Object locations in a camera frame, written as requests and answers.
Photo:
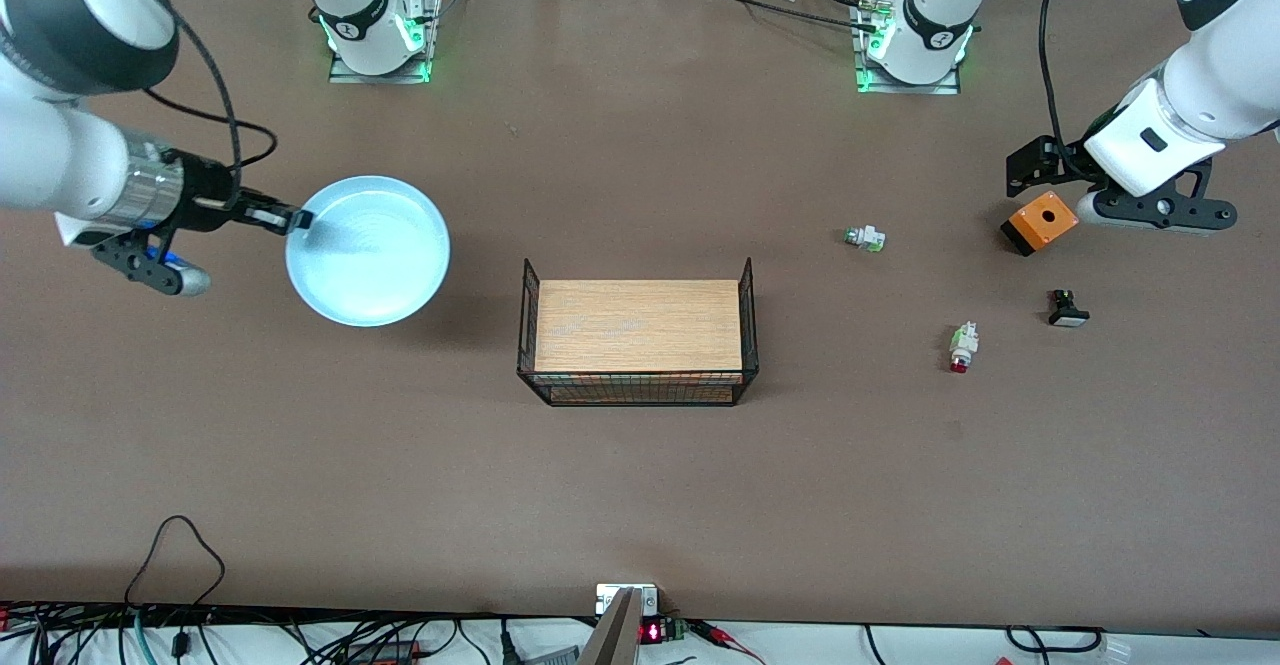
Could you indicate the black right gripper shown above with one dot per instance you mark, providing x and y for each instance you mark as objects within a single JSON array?
[{"x": 205, "y": 197}]

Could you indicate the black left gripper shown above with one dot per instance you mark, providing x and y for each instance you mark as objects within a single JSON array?
[{"x": 1056, "y": 164}]

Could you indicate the light blue round plate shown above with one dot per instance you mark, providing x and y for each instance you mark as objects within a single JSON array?
[{"x": 370, "y": 255}]

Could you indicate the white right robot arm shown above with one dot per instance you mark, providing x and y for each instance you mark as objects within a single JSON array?
[{"x": 50, "y": 165}]

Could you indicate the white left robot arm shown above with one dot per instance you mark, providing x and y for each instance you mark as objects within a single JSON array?
[{"x": 1220, "y": 75}]

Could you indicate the orange button box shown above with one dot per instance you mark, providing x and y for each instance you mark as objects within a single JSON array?
[{"x": 1045, "y": 217}]

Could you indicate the black square white button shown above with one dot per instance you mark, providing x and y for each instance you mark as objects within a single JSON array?
[{"x": 1068, "y": 317}]

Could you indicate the green push button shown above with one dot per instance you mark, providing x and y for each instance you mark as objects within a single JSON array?
[{"x": 868, "y": 239}]

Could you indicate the red push button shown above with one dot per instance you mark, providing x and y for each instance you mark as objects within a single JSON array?
[{"x": 964, "y": 343}]

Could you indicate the red digit display module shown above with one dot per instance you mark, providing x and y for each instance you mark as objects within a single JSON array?
[{"x": 652, "y": 632}]

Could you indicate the red clip test leads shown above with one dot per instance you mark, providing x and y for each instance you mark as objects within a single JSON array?
[{"x": 725, "y": 637}]

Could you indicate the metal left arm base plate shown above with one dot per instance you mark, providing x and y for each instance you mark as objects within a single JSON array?
[{"x": 945, "y": 88}]

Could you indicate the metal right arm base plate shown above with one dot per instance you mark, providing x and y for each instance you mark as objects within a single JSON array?
[{"x": 345, "y": 75}]

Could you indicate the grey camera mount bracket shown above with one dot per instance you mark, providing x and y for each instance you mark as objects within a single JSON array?
[{"x": 615, "y": 635}]

